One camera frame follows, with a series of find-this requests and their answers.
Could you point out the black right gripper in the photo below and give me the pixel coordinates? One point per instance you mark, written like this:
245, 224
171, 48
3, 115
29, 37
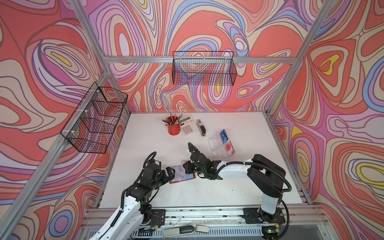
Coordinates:
188, 168

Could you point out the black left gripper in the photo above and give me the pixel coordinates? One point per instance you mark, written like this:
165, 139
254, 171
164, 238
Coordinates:
171, 175

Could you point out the white patterned credit card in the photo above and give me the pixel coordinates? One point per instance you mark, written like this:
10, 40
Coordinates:
180, 174

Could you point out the red leather card holder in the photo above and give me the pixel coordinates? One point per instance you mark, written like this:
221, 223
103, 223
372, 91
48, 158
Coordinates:
189, 177

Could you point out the clear plastic card tray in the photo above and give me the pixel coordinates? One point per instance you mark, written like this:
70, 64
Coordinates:
218, 148

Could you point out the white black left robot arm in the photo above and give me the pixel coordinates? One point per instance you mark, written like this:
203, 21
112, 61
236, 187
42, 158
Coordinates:
135, 208

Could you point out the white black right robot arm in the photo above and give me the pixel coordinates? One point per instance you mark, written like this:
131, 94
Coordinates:
266, 175

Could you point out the red credit card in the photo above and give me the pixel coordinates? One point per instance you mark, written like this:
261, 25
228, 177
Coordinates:
229, 149

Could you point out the blue credit card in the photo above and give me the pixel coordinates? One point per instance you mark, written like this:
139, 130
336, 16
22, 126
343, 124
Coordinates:
223, 136

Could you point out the black silver stapler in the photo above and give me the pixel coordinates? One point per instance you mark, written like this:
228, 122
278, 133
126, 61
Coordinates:
202, 128

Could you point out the white calculator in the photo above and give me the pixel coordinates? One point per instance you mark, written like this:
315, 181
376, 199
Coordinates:
188, 125

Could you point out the red pen cup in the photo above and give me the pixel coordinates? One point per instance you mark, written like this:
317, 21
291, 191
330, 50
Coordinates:
174, 130

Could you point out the pens in cup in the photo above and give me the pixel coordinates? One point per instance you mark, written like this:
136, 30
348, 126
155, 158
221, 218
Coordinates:
172, 120

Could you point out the black wire basket left wall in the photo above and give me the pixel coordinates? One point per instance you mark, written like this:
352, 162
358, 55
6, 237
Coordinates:
99, 113

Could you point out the black wire basket wall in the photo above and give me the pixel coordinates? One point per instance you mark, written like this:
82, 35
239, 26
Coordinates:
208, 68
99, 113

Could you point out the black wire basket back wall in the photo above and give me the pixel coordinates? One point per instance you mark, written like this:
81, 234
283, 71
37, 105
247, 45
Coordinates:
208, 68

